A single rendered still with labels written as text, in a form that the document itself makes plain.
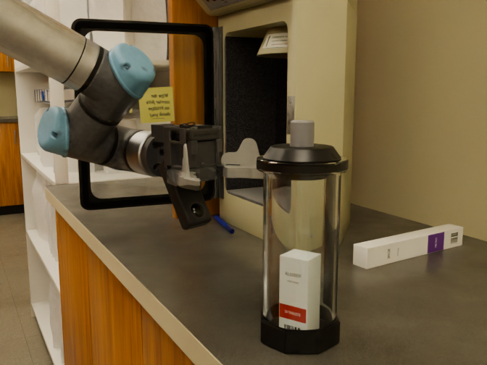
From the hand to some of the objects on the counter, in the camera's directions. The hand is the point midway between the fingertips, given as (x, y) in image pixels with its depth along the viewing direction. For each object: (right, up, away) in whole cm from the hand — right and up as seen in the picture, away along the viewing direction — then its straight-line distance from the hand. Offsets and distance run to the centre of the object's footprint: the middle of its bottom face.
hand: (243, 182), depth 74 cm
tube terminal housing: (+13, -10, +47) cm, 50 cm away
